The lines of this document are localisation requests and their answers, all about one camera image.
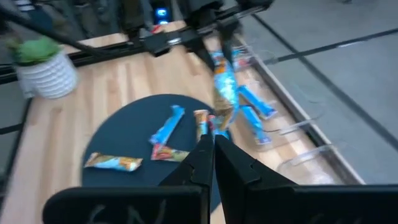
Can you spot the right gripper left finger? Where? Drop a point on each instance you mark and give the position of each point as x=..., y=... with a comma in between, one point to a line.
x=186, y=202

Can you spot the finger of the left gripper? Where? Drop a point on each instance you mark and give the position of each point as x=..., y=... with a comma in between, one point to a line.
x=229, y=40
x=158, y=45

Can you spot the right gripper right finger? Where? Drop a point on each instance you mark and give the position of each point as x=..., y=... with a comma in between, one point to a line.
x=264, y=202

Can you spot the blue brown granola bar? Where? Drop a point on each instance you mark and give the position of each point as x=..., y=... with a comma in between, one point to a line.
x=225, y=87

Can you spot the green orange granola bar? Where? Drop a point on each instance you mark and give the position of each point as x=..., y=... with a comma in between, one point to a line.
x=113, y=162

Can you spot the brown red granola bar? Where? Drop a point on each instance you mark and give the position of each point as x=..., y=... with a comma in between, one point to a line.
x=169, y=154

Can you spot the black device blue light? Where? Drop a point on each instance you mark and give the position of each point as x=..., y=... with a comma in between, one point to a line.
x=161, y=14

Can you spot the clear plastic bin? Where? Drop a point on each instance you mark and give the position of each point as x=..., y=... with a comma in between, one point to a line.
x=311, y=168
x=261, y=57
x=280, y=130

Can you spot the dark round plate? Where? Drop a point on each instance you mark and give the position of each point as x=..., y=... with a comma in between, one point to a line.
x=130, y=130

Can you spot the succulent in white pot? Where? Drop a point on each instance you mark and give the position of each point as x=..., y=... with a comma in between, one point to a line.
x=43, y=71

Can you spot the black aluminium rig frame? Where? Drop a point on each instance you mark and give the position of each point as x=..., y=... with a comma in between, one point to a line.
x=109, y=49

